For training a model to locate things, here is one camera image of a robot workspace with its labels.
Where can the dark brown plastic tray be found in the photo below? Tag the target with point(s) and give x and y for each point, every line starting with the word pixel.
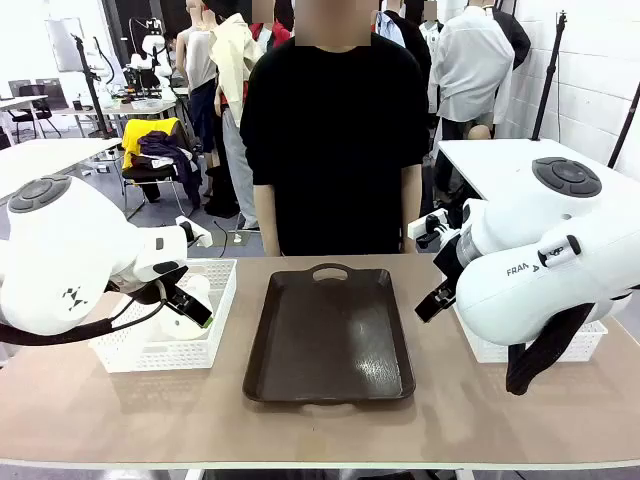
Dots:
pixel 325 340

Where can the cluttered background desk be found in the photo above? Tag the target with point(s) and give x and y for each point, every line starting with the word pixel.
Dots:
pixel 125 109

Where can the person's left forearm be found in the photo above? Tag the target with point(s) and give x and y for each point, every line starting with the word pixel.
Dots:
pixel 410 200

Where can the mannequin with beige shirt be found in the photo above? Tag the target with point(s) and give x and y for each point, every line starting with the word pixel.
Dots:
pixel 232 75

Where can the person in red top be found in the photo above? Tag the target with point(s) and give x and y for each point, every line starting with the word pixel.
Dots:
pixel 275 32

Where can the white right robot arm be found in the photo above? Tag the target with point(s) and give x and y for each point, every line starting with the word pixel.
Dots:
pixel 525 280

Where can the black office chair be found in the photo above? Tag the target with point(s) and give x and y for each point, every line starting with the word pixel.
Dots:
pixel 35 107

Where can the translucent white conical flask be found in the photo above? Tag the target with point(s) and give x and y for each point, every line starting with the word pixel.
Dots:
pixel 180 327

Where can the mannequin with grey tank top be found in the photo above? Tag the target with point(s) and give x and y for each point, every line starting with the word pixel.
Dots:
pixel 197 60

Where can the black metal chair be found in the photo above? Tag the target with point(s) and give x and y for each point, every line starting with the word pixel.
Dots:
pixel 150 175

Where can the white side table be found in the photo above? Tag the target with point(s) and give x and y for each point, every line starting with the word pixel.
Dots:
pixel 480 160
pixel 50 155

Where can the dark purple garment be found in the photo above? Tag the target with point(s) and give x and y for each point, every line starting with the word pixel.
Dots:
pixel 172 150

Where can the yellow cloth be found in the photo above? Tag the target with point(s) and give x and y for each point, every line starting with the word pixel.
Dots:
pixel 140 131

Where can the grey floor outlet plate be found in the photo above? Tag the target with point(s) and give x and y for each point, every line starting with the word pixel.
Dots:
pixel 240 238

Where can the mannequin with black jacket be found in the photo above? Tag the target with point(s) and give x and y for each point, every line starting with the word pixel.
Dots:
pixel 517 35

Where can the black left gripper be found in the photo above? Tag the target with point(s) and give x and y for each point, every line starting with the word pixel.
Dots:
pixel 147 295

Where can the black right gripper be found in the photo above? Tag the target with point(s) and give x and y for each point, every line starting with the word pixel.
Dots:
pixel 449 265

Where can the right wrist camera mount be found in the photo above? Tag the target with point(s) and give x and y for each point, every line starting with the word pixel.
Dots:
pixel 425 225

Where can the black camera tripod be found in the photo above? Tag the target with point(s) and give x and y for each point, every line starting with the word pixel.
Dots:
pixel 550 75
pixel 90 85

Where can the white perforated plastic basket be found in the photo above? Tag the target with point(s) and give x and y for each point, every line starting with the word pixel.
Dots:
pixel 585 345
pixel 160 357

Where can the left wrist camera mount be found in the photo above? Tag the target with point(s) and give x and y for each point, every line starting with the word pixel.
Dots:
pixel 197 235

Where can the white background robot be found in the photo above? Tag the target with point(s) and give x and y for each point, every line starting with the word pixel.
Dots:
pixel 150 55

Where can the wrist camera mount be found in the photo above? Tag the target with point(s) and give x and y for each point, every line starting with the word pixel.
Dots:
pixel 197 235
pixel 425 225

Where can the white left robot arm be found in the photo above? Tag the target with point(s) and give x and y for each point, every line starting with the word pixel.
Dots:
pixel 60 260

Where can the black slanted stand pole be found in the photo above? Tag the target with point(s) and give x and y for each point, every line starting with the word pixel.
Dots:
pixel 625 125

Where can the person's right forearm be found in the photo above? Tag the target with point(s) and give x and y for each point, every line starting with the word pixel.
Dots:
pixel 266 220

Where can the white board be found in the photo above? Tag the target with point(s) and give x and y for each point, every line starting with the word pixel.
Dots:
pixel 65 42

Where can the person in black sweater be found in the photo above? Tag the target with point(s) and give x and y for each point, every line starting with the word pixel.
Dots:
pixel 330 125

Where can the mannequin with white shirt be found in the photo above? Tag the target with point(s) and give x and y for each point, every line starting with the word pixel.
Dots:
pixel 472 65

